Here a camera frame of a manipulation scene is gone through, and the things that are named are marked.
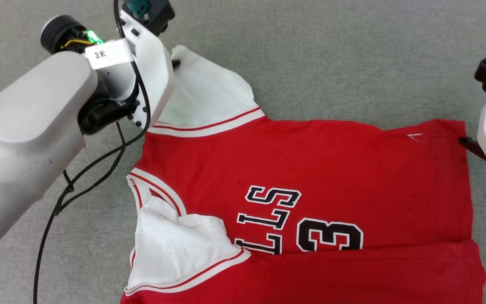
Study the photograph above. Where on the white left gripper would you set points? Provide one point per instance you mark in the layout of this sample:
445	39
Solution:
154	76

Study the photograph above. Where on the red and white basketball jersey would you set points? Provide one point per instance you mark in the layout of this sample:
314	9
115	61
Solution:
331	169

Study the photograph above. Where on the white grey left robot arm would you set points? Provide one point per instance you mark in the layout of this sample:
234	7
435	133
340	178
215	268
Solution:
23	139

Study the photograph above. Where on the grey fabric sofa cushion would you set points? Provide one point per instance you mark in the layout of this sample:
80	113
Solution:
310	63

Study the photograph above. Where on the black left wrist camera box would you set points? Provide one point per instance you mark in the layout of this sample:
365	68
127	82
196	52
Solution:
158	14

